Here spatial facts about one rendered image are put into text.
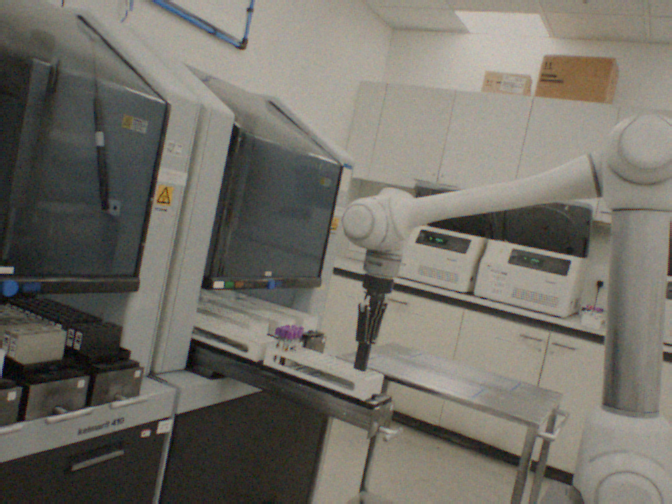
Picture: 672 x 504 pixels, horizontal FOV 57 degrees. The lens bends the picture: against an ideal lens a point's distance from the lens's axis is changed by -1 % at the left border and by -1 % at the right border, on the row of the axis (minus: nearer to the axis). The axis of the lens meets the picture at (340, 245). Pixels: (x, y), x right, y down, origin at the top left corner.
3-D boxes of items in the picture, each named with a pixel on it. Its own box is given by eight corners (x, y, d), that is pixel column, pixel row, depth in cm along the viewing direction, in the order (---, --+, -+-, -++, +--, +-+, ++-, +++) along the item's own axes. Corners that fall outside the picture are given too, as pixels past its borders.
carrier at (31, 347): (56, 356, 130) (61, 328, 130) (63, 359, 129) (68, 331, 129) (6, 362, 120) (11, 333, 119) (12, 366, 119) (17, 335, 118)
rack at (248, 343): (170, 335, 174) (174, 313, 174) (194, 332, 183) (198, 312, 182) (255, 366, 160) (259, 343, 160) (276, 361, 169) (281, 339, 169)
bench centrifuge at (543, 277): (471, 296, 372) (495, 184, 368) (494, 294, 427) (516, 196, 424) (566, 320, 347) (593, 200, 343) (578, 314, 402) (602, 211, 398)
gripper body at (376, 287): (373, 271, 156) (365, 307, 157) (358, 271, 149) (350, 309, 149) (400, 278, 153) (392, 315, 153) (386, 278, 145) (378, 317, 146)
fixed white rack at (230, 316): (171, 319, 194) (175, 299, 194) (192, 317, 203) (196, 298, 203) (246, 345, 180) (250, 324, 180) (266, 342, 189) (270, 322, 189)
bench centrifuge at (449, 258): (383, 274, 400) (403, 176, 397) (419, 275, 454) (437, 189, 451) (464, 295, 373) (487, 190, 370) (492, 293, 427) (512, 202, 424)
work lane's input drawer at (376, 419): (152, 355, 174) (158, 324, 174) (185, 350, 186) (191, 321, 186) (383, 447, 141) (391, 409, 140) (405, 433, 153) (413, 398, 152)
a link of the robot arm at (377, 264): (360, 247, 148) (354, 271, 149) (394, 255, 144) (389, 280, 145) (375, 249, 157) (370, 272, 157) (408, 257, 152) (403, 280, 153)
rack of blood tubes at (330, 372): (260, 368, 159) (265, 345, 159) (281, 364, 168) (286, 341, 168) (362, 406, 146) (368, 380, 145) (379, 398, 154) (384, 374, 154)
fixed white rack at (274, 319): (203, 316, 207) (206, 298, 207) (222, 315, 216) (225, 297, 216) (275, 341, 194) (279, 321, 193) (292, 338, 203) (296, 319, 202)
